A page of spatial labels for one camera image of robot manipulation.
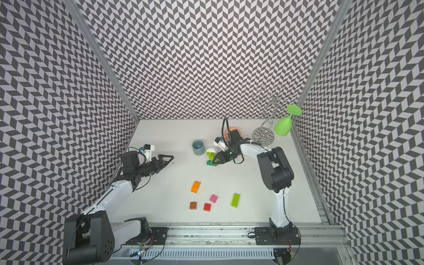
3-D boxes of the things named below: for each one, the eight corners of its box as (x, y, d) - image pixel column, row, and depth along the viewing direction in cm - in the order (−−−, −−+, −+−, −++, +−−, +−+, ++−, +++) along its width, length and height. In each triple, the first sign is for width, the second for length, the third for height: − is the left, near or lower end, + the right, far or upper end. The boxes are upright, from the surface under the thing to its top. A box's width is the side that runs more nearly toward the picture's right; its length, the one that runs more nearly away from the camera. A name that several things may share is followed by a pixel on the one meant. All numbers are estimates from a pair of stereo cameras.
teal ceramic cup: (192, 155, 101) (191, 149, 97) (194, 145, 107) (193, 139, 102) (204, 155, 102) (203, 149, 97) (204, 145, 107) (204, 139, 102)
